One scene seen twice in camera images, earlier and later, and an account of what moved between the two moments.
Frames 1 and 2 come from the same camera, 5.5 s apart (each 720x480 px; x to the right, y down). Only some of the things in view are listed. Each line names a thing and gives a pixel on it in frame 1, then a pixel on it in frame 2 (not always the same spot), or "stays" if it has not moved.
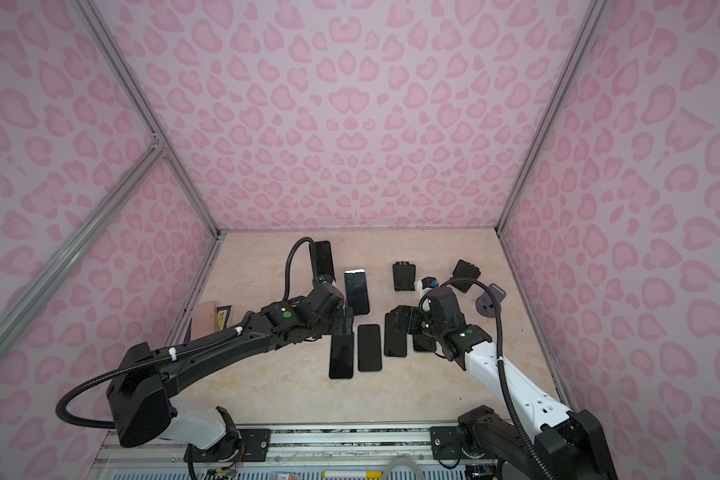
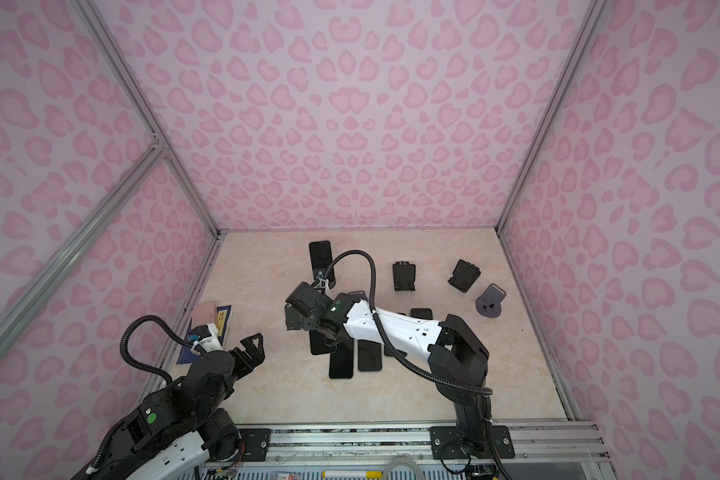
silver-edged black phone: [356, 290] -> [320, 344]
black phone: [342, 356] stays
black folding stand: [465, 270] stays
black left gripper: [344, 324] -> [258, 354]
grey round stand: [485, 304] stays
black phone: [324, 260] stays
